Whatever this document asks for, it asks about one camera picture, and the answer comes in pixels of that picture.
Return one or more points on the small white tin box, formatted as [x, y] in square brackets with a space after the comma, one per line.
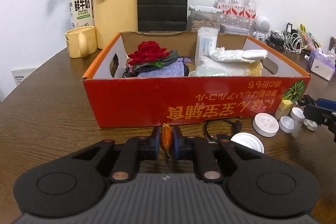
[232, 30]

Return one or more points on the yellow ceramic mug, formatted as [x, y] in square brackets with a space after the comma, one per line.
[81, 41]

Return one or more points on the purple fabric pouch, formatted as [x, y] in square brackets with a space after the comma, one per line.
[176, 69]

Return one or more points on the white plastic bag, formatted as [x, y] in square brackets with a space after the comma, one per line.
[234, 56]

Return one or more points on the purple tissue pack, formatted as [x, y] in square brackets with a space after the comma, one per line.
[322, 64]

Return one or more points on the navy blue case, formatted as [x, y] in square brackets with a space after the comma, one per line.
[129, 72]

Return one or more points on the colourful snack packet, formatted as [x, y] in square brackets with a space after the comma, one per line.
[308, 38]

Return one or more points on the clear nut storage container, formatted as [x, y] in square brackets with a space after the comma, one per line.
[204, 16]

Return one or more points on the small white capped vial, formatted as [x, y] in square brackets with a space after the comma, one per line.
[298, 117]

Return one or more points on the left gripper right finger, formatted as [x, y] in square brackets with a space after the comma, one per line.
[257, 183]

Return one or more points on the large white ribbed lid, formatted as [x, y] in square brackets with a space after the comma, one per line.
[248, 140]

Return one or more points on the iridescent green bundle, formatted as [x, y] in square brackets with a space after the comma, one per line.
[207, 72]

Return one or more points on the white milk carton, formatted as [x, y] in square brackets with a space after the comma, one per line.
[81, 13]

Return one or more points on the orange candy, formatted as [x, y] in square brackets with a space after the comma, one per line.
[166, 138]

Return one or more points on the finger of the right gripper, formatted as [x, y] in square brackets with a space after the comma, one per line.
[327, 104]
[320, 115]

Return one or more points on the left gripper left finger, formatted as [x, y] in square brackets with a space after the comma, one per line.
[74, 183]

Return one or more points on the water bottle right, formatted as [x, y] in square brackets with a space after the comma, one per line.
[249, 15]

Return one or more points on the translucent plastic container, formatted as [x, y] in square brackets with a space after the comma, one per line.
[206, 42]

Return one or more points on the red cardboard box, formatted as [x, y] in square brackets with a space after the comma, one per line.
[141, 102]

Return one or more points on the water bottle left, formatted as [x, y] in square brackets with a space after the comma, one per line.
[225, 7]

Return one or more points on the yellow white alpaca plush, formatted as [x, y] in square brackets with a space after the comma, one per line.
[243, 69]

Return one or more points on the yellow eraser block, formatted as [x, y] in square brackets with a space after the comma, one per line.
[283, 109]

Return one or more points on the white round disc device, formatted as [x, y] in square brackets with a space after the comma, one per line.
[265, 125]

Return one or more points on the water bottle middle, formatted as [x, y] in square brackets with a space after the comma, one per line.
[236, 12]

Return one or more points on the white robot toy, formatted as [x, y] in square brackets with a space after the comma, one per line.
[261, 28]

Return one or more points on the water bottle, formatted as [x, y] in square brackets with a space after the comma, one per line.
[236, 12]
[249, 15]
[225, 7]

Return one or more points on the red artificial rose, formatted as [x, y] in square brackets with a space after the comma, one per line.
[147, 52]

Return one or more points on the small white round cap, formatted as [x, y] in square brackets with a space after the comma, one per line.
[286, 124]

